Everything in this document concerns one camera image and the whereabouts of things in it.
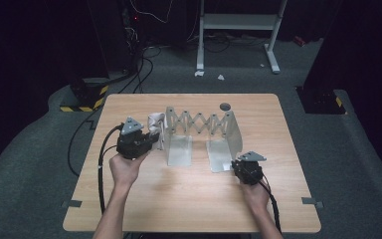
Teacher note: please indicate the black yellow striped stand base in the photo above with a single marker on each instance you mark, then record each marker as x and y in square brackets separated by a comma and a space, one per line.
[321, 101]
[86, 96]

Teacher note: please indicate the grey tape strip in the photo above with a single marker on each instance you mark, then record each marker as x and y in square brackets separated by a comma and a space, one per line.
[72, 203]
[311, 201]

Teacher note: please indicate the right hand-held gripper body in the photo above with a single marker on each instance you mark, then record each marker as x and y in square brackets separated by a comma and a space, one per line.
[249, 171]

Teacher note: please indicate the red object on floor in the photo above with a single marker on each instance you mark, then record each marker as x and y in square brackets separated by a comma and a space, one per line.
[300, 41]

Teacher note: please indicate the white metal stand frame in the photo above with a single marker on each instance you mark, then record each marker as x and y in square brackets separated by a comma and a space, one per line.
[237, 21]

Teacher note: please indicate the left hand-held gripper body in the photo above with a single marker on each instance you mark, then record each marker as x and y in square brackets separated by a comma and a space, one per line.
[131, 144]

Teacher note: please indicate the dark equipment tower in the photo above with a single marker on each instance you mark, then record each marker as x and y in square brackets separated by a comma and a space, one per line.
[112, 36]

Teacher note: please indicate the extendable metal bookend rack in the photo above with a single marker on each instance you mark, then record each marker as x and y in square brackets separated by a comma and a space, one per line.
[199, 132]

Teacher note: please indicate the person's right hand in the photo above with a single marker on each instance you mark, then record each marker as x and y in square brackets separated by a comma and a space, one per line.
[257, 195]

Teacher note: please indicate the white quilted cloth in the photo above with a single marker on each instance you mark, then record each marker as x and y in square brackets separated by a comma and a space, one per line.
[155, 121]

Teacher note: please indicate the white paper scrap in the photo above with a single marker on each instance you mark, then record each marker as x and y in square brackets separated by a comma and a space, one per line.
[221, 77]
[199, 73]

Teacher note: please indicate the person's left hand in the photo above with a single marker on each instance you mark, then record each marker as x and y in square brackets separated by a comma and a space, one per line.
[126, 171]

